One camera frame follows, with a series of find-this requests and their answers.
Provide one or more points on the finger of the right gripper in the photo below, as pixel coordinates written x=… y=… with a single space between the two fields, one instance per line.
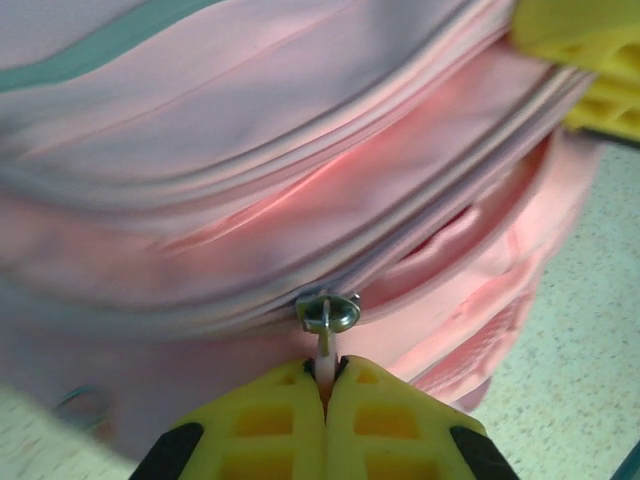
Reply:
x=580 y=30
x=610 y=105

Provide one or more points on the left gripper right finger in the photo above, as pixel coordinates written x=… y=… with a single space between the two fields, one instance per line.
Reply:
x=385 y=425

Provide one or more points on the metal zipper slider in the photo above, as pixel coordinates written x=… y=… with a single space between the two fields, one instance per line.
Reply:
x=327 y=312

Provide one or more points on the pink backpack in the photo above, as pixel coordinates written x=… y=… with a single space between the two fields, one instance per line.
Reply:
x=300 y=150

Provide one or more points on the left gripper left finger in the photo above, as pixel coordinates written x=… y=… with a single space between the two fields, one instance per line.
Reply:
x=260 y=425

